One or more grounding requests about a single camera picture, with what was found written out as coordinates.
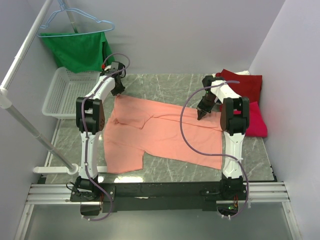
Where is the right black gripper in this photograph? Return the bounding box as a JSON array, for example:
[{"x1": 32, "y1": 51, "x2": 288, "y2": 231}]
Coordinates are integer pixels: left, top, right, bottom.
[{"x1": 197, "y1": 92, "x2": 217, "y2": 121}]

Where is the salmon pink t shirt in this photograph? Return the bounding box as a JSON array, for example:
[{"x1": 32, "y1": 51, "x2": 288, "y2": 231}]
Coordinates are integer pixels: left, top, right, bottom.
[{"x1": 103, "y1": 95, "x2": 223, "y2": 174}]

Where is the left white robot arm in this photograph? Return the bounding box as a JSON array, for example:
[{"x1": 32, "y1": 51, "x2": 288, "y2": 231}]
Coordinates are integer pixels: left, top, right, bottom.
[{"x1": 74, "y1": 61, "x2": 126, "y2": 201}]

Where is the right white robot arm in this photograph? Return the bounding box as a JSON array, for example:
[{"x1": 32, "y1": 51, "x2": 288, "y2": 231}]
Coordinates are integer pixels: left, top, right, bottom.
[{"x1": 197, "y1": 75, "x2": 250, "y2": 200}]

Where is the green hanging t shirt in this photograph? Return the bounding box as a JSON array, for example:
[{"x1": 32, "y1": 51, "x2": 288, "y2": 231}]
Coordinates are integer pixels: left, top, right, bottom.
[{"x1": 40, "y1": 32, "x2": 115, "y2": 73}]

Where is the dark red folded shirt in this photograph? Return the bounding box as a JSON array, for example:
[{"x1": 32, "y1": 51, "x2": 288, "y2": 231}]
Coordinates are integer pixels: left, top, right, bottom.
[{"x1": 218, "y1": 69, "x2": 263, "y2": 103}]

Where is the magenta folded shirt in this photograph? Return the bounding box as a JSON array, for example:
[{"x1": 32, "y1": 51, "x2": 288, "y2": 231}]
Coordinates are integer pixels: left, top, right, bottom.
[{"x1": 220, "y1": 97, "x2": 268, "y2": 138}]

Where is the white plastic laundry basket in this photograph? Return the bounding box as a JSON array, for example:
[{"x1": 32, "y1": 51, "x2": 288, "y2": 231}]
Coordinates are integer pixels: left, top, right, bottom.
[{"x1": 42, "y1": 67, "x2": 100, "y2": 120}]

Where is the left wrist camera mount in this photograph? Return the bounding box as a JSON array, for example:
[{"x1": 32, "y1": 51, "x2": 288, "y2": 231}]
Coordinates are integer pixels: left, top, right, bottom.
[{"x1": 100, "y1": 64, "x2": 111, "y2": 76}]

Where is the light blue wire hanger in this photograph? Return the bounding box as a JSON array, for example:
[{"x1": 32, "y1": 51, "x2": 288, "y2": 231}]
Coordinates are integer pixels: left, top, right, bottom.
[{"x1": 36, "y1": 0, "x2": 115, "y2": 38}]

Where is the aluminium rail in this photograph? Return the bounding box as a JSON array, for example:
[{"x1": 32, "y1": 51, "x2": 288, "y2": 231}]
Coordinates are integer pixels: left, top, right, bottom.
[{"x1": 26, "y1": 182, "x2": 290, "y2": 205}]

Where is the white clothes rack frame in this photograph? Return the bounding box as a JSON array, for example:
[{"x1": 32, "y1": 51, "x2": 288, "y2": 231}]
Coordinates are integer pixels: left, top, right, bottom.
[{"x1": 0, "y1": 0, "x2": 81, "y2": 175}]

